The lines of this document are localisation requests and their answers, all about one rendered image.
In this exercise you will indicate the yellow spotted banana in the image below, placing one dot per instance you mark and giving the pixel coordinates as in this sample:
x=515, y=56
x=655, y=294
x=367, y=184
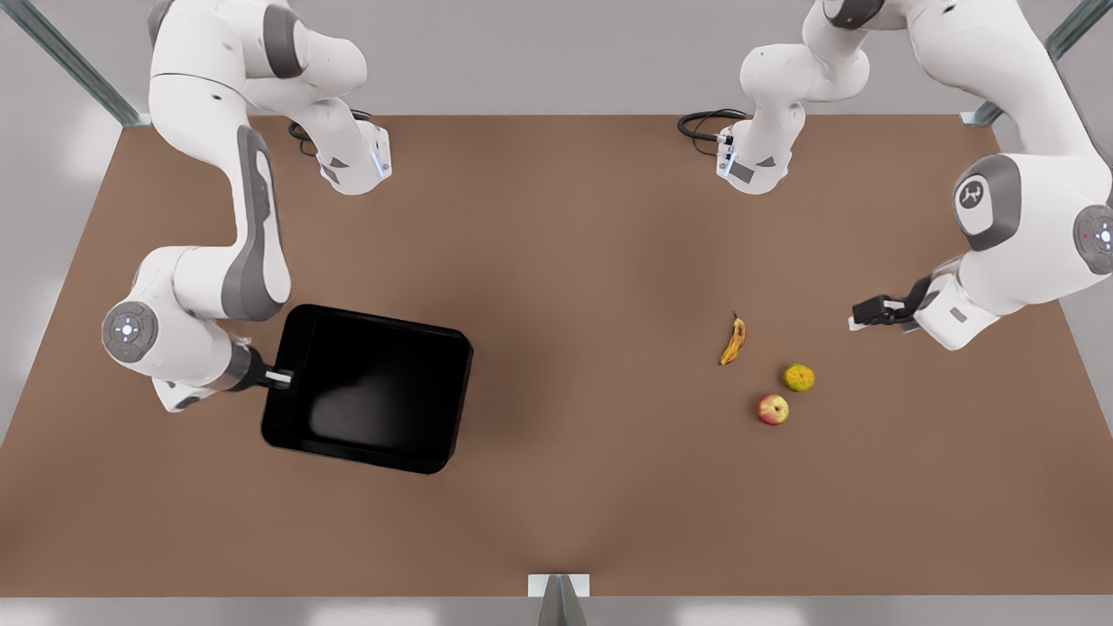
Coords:
x=735, y=341

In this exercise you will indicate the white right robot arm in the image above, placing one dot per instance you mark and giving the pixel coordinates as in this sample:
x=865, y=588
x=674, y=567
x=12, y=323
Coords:
x=196, y=96

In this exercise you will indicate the red yellow apple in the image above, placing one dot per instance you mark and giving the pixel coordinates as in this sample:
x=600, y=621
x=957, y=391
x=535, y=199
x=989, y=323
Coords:
x=772, y=409

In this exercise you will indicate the yellow-green round fruit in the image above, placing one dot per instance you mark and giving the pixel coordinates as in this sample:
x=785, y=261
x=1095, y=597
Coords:
x=799, y=378

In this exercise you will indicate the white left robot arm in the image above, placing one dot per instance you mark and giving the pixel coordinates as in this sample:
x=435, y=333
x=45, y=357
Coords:
x=1035, y=217

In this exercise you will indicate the silver frame post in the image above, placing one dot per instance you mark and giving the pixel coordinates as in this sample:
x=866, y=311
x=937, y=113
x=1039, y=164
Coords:
x=1056, y=39
x=74, y=61
x=558, y=600

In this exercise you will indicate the black rectangular tray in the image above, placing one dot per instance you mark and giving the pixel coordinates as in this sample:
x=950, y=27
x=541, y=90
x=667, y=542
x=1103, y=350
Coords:
x=369, y=389

